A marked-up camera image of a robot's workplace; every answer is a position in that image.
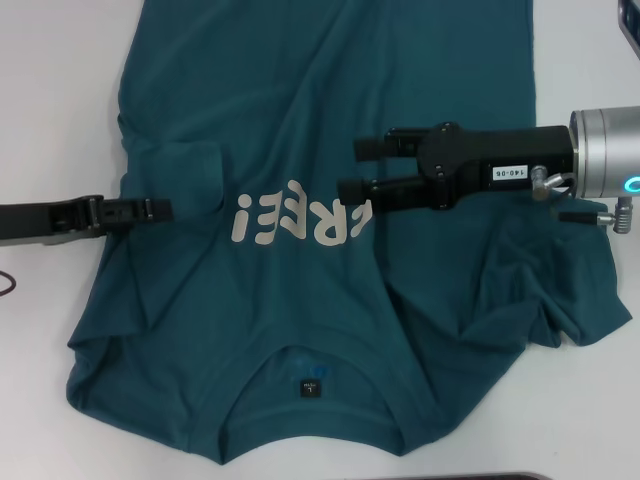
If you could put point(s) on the teal t-shirt with FREE print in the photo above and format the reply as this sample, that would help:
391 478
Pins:
300 75

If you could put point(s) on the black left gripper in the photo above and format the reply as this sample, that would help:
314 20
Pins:
35 222

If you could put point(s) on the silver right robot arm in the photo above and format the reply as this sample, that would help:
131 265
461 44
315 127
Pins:
607 150

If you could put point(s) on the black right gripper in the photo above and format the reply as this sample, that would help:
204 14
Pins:
465 160

